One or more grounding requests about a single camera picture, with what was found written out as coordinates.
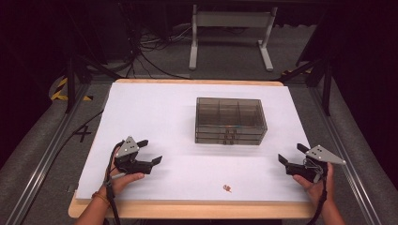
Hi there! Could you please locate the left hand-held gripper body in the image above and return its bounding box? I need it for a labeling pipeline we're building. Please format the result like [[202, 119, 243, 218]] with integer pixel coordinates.
[[113, 135, 155, 175]]

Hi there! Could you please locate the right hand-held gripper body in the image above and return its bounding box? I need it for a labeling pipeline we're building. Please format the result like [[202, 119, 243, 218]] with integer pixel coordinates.
[[284, 144, 347, 184]]

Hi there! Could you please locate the smoky transparent drawer box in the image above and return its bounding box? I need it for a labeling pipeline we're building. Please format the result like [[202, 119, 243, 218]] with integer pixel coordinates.
[[194, 97, 268, 146]]

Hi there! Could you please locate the person's left hand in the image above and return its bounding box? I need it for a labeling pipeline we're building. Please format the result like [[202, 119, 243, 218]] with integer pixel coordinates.
[[99, 146, 145, 198]]

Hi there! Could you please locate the person's right hand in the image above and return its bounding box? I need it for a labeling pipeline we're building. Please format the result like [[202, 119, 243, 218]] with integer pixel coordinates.
[[292, 162, 335, 204]]

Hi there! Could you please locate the white board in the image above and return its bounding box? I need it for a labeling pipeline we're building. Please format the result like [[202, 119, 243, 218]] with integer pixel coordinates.
[[75, 82, 313, 203]]

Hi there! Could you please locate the black metal stand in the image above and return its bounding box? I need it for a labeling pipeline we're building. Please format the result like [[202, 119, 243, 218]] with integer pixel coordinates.
[[64, 52, 122, 114], [271, 55, 333, 117]]

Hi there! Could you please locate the yellow and black tape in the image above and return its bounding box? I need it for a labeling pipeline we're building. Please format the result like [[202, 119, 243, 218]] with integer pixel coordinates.
[[50, 76, 94, 102]]

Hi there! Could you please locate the right hand-held gripper black cable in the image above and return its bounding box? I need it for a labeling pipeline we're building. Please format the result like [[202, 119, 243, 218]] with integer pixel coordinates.
[[307, 176, 329, 225]]

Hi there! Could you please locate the hand-held gripper black cable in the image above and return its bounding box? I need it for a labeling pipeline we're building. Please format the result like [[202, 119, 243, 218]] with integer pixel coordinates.
[[307, 176, 329, 225], [103, 140, 126, 225]]

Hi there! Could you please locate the left hand-held gripper black cable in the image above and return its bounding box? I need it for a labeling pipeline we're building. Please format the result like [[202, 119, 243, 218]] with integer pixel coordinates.
[[103, 140, 126, 225]]

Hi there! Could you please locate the aluminium rail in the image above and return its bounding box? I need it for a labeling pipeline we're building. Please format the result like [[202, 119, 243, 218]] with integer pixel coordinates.
[[4, 83, 92, 225], [308, 83, 383, 225]]

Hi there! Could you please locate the orange bracelet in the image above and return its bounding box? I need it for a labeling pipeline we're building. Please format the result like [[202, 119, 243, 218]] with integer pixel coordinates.
[[91, 190, 111, 204]]

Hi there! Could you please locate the tangle of black cables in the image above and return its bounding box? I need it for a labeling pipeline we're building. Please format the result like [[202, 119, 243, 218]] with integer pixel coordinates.
[[123, 22, 195, 81]]

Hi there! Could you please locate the white metal table frame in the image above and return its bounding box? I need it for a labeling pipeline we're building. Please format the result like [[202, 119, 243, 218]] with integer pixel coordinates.
[[188, 4, 279, 73]]

